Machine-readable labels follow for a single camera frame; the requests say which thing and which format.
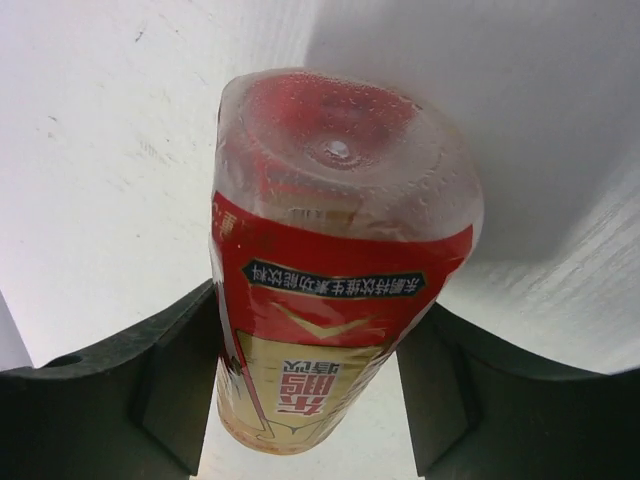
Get red gold label bottle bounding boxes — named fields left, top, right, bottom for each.
left=210, top=69, right=484, bottom=455

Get white plastic bin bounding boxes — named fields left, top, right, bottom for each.
left=284, top=1, right=639, bottom=373

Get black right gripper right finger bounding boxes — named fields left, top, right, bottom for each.
left=397, top=306, right=639, bottom=480

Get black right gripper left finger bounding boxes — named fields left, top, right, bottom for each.
left=1, top=281, right=218, bottom=479

